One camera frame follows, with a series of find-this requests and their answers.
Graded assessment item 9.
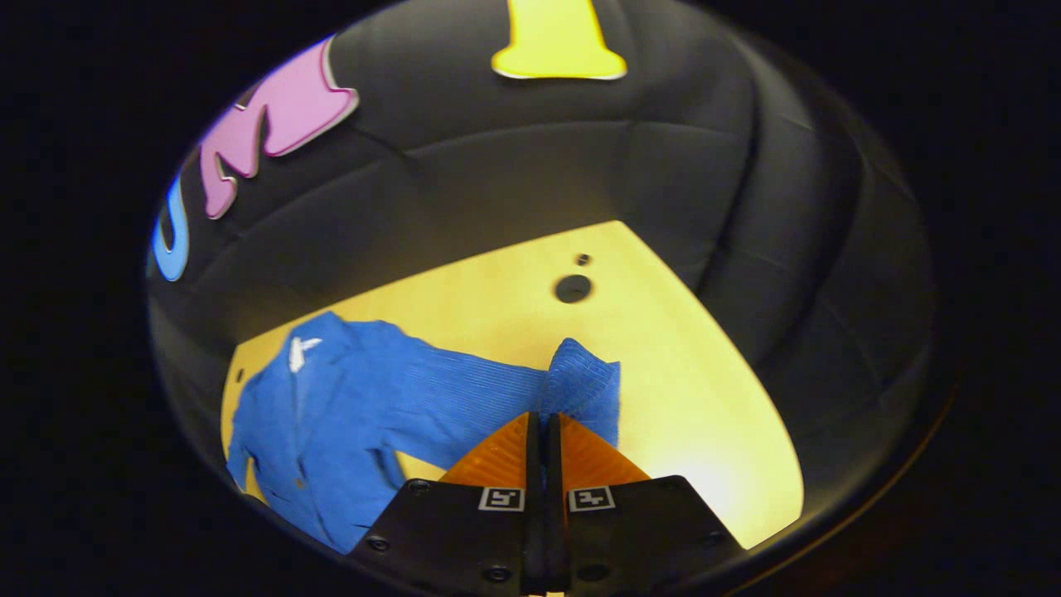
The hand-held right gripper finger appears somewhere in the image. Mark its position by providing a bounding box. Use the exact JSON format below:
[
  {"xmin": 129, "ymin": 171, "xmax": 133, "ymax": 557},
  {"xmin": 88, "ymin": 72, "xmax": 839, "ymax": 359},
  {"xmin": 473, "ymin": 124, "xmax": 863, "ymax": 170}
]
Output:
[
  {"xmin": 348, "ymin": 412, "xmax": 548, "ymax": 596},
  {"xmin": 544, "ymin": 412, "xmax": 744, "ymax": 595}
]

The blue corduroy jacket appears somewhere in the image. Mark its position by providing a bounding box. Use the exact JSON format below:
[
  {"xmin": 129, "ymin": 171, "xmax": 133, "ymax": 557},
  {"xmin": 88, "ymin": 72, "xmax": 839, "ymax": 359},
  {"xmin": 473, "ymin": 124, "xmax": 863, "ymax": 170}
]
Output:
[{"xmin": 225, "ymin": 311, "xmax": 623, "ymax": 555}]

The black backdrop cloth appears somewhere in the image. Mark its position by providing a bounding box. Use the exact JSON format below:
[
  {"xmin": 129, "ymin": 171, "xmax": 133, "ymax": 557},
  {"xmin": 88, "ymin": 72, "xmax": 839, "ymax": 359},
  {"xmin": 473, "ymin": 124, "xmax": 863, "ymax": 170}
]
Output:
[{"xmin": 145, "ymin": 0, "xmax": 942, "ymax": 581}]

